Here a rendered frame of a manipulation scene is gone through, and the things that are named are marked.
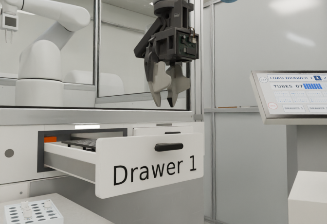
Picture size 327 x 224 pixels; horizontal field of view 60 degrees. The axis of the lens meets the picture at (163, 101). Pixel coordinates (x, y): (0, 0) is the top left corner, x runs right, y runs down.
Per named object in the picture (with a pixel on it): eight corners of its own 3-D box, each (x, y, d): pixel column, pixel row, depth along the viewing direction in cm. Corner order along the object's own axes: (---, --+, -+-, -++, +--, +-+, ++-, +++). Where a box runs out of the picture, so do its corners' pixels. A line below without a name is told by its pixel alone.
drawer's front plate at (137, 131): (193, 153, 115) (193, 126, 116) (136, 160, 96) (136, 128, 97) (190, 152, 117) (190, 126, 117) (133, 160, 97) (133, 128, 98)
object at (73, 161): (193, 170, 71) (193, 146, 71) (102, 187, 54) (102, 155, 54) (110, 154, 101) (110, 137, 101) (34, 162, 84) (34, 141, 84)
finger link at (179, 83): (187, 107, 58) (182, 61, 58) (167, 107, 62) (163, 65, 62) (197, 105, 60) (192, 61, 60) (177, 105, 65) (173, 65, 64)
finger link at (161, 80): (163, 104, 54) (168, 57, 55) (144, 104, 58) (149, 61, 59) (174, 106, 56) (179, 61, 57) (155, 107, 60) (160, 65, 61)
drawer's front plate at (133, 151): (204, 177, 71) (203, 132, 71) (99, 199, 51) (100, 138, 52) (198, 175, 72) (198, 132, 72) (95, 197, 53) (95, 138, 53)
